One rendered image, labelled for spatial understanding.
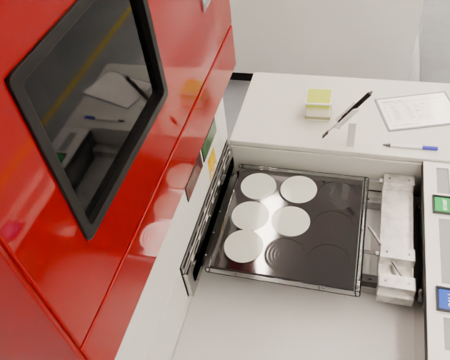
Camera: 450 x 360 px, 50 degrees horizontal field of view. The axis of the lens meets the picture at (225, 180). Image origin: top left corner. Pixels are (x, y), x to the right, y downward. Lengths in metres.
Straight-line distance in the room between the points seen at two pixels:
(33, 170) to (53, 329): 0.20
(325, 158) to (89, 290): 0.90
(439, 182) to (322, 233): 0.32
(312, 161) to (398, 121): 0.27
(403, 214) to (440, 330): 0.37
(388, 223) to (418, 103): 0.41
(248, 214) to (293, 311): 0.27
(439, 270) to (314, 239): 0.29
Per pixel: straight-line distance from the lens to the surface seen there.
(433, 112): 1.53
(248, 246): 1.24
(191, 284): 1.20
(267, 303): 1.24
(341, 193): 1.35
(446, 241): 1.23
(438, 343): 1.08
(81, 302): 0.64
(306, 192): 1.35
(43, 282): 0.56
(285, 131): 1.43
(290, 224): 1.28
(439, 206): 1.28
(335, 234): 1.26
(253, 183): 1.37
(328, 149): 1.38
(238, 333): 1.21
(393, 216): 1.34
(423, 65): 3.50
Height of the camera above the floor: 1.90
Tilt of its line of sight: 46 degrees down
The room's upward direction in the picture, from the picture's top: 8 degrees counter-clockwise
